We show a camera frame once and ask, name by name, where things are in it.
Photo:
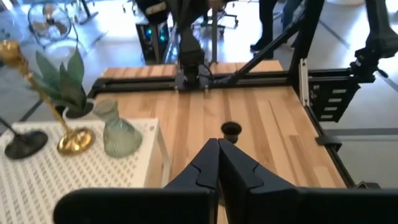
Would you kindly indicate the gold candlestick holder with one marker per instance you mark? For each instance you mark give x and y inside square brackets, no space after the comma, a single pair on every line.
[74,143]

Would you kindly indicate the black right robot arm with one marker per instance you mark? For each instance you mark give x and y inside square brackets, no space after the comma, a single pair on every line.
[189,53]

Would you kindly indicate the snake plant in white pot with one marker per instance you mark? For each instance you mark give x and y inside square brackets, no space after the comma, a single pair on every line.
[70,90]

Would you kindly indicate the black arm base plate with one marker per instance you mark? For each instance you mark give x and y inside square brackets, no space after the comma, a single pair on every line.
[200,84]

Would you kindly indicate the black chess piece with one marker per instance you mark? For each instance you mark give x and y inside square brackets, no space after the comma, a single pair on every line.
[231,129]

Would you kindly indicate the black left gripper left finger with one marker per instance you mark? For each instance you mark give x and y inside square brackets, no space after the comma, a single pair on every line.
[186,202]

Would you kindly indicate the computer tower with blue lights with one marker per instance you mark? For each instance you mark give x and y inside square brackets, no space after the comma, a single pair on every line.
[152,43]

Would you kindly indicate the white bracket strip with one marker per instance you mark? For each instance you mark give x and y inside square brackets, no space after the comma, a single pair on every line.
[303,81]

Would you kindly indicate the office chair base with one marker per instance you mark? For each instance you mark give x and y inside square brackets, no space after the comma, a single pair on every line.
[228,19]

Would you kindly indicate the black slotted mounting plate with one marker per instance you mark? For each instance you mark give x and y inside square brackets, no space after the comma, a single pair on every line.
[320,105]

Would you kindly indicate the black aluminium rig frame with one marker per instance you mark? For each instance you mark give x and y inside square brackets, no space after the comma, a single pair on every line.
[140,83]

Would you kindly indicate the black stand mast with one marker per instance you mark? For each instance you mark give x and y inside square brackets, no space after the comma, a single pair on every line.
[382,37]

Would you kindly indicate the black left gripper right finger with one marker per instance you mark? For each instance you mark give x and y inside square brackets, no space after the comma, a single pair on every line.
[264,205]

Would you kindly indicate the grey desk leg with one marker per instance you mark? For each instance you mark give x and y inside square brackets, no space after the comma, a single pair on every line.
[214,31]

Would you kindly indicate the green ribbed glass candle holder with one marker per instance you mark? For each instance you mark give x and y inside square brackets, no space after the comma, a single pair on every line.
[119,140]

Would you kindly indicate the white perforated shelf riser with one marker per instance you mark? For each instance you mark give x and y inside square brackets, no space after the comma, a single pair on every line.
[93,174]

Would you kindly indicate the metal floor fan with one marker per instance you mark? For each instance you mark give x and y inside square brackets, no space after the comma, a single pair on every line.
[49,23]

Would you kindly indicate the person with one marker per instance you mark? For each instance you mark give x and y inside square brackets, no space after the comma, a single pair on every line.
[266,21]
[289,12]

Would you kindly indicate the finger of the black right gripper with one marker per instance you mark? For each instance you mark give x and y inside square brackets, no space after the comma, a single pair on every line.
[154,9]

